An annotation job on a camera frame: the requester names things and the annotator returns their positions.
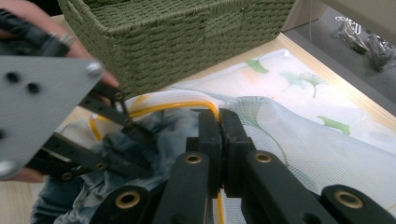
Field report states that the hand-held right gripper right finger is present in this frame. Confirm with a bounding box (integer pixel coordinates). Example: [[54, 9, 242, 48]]
[[219, 108, 340, 224]]

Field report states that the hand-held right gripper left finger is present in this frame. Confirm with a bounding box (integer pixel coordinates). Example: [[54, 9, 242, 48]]
[[151, 108, 223, 224]]

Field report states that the blue denim garment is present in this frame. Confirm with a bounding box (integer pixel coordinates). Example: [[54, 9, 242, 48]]
[[31, 108, 220, 224]]

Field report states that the white leaf-print mesh laundry bag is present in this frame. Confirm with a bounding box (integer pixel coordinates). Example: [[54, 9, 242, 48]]
[[59, 48, 396, 224]]

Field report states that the green woven basket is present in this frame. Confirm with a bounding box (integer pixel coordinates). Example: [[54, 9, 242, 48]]
[[57, 0, 295, 98]]

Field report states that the clear bag of dark parts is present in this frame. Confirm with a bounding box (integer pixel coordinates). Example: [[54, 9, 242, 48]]
[[332, 16, 371, 56], [367, 30, 396, 73]]

